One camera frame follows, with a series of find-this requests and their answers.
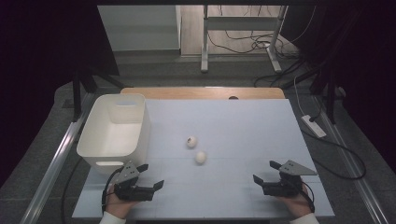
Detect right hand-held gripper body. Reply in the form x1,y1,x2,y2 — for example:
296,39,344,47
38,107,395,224
262,159,318,198

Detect black power cable loop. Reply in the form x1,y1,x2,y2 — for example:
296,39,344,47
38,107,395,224
301,126,367,181

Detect person's right hand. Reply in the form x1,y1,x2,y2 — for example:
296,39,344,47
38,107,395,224
276,186,313,219

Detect white plastic bin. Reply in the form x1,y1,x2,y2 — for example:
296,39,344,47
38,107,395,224
76,92,152,175

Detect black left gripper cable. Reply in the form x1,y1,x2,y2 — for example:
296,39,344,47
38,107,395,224
100,167,125,216

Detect grey metal desk frame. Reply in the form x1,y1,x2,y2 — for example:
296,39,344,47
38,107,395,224
200,4,290,75

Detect black metal stand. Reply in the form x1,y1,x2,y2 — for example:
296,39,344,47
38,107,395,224
307,60,342,125
70,60,126,123

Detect white cabinet panel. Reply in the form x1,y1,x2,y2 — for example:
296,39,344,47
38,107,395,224
97,4,182,52

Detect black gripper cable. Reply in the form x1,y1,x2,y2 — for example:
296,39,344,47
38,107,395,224
100,167,125,216
299,181,316,215

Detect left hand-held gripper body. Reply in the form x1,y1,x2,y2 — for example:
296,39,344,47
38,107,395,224
113,160,156,202

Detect plain white ball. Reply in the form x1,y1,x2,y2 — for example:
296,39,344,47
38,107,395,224
194,150,207,165

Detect thin white cable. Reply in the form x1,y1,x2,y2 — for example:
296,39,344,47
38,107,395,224
293,77,308,117

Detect black floor cable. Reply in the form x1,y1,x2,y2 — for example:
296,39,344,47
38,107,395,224
61,156,84,224

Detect aluminium floor rail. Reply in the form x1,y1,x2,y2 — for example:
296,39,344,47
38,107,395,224
312,95,390,224
19,92,96,224

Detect white power strip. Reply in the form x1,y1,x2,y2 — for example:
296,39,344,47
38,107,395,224
300,114,328,139

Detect pale blue table board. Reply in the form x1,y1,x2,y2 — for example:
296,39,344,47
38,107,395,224
71,98,336,219

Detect wooden table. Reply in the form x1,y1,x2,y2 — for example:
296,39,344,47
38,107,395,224
120,86,286,101

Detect person's left hand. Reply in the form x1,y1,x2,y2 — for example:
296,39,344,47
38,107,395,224
105,189,138,218

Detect thick black floor cables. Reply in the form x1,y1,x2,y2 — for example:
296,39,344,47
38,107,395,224
252,58,314,89

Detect tangle of floor cables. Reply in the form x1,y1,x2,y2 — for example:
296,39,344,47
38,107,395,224
207,5,317,61

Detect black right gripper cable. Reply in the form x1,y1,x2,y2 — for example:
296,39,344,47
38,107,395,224
299,181,316,215

